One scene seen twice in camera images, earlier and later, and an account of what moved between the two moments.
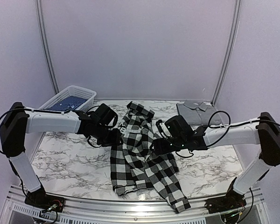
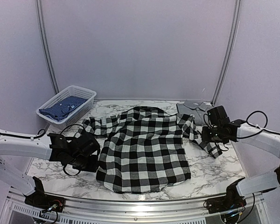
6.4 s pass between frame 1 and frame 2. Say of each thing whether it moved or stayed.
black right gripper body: moved
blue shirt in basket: stayed
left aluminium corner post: stayed
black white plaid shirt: moved
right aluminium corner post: stayed
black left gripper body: moved
